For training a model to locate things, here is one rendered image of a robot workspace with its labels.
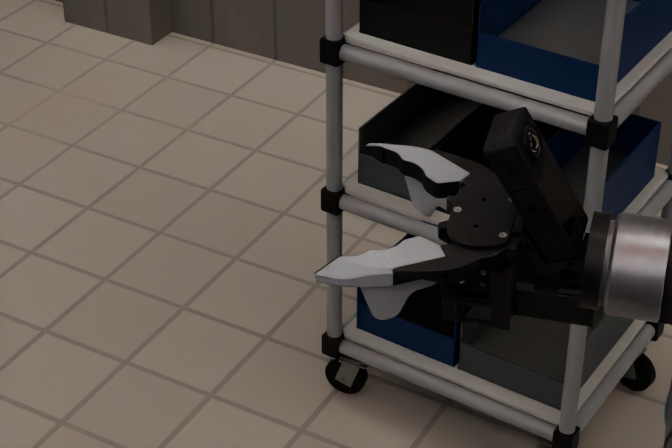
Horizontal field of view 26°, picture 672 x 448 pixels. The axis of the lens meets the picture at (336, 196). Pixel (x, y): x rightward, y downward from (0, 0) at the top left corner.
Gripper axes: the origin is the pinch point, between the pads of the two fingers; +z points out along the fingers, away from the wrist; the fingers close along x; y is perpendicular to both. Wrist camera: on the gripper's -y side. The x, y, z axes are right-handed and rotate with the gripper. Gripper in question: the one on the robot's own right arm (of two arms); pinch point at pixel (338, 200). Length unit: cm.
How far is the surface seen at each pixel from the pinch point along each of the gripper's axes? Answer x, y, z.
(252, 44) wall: 226, 153, 90
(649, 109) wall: 201, 139, -17
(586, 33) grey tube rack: 114, 61, -8
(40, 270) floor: 120, 141, 103
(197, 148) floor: 176, 149, 88
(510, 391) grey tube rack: 92, 122, -2
